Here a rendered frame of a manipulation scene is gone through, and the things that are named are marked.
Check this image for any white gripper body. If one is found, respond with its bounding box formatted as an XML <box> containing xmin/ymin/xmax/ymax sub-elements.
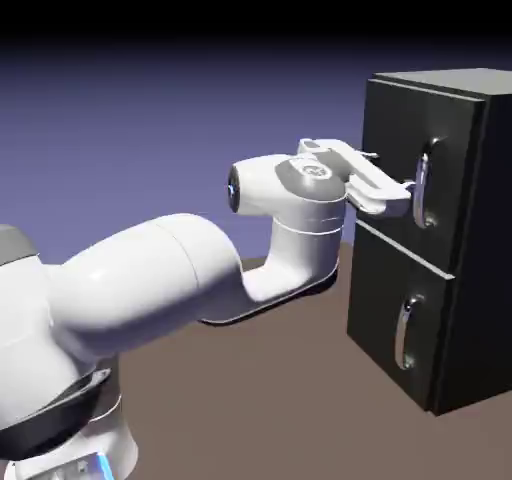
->
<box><xmin>318</xmin><ymin>139</ymin><xmax>414</xmax><ymax>218</ymax></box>

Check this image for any black cabinet door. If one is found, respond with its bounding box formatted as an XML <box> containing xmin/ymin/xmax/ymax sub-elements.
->
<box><xmin>353</xmin><ymin>78</ymin><xmax>488</xmax><ymax>280</ymax></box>
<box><xmin>346</xmin><ymin>220</ymin><xmax>457</xmax><ymax>412</ymax></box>

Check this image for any black cabinet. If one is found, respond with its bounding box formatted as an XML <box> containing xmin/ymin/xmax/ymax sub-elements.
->
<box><xmin>345</xmin><ymin>67</ymin><xmax>512</xmax><ymax>417</ymax></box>

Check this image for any curved silver door handle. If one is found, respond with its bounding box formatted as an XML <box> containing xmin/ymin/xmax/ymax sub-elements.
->
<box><xmin>411</xmin><ymin>135</ymin><xmax>448</xmax><ymax>230</ymax></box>
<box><xmin>393</xmin><ymin>293</ymin><xmax>428</xmax><ymax>372</ymax></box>

